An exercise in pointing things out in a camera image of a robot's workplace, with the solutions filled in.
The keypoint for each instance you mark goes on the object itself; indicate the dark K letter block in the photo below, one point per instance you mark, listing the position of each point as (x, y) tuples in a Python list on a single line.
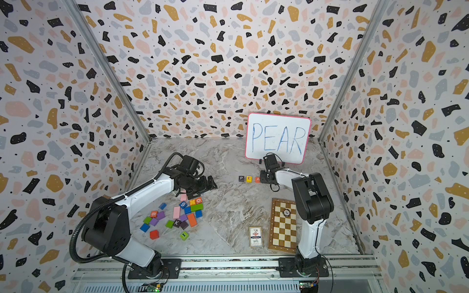
[(177, 223)]

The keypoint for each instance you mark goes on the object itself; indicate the long green block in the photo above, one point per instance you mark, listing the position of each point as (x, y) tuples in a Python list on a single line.
[(197, 207)]

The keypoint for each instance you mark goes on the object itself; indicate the long pink block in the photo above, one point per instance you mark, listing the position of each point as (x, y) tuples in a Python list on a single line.
[(176, 212)]

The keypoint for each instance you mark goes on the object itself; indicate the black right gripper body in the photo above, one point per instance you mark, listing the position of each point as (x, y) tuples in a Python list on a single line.
[(264, 176)]

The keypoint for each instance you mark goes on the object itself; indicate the green I letter block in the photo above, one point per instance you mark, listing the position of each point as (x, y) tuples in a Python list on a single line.
[(184, 236)]

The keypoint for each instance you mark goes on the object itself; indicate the blue 9 number block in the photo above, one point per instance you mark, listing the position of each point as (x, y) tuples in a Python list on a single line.
[(183, 204)]

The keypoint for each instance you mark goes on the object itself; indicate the pink framed whiteboard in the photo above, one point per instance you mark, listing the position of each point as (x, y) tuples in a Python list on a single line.
[(284, 136)]

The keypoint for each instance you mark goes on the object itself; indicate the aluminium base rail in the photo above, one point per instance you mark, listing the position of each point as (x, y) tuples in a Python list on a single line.
[(264, 274)]

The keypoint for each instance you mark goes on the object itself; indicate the wooden chessboard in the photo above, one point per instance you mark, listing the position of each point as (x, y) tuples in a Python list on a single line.
[(283, 235)]

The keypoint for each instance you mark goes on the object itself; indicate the long orange block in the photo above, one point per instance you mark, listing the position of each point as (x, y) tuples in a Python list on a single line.
[(192, 219)]

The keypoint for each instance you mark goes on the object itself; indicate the red cube block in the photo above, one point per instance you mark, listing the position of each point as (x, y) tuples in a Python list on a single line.
[(155, 234)]

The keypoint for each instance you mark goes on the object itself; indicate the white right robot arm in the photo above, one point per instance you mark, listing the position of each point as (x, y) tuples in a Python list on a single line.
[(314, 206)]

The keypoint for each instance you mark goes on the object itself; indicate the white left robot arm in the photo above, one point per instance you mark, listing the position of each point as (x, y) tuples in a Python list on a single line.
[(105, 230)]

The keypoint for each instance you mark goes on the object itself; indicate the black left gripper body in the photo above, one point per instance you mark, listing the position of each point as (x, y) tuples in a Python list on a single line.
[(196, 186)]

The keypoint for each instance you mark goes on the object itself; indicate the playing card box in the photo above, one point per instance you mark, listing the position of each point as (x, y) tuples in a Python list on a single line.
[(255, 237)]

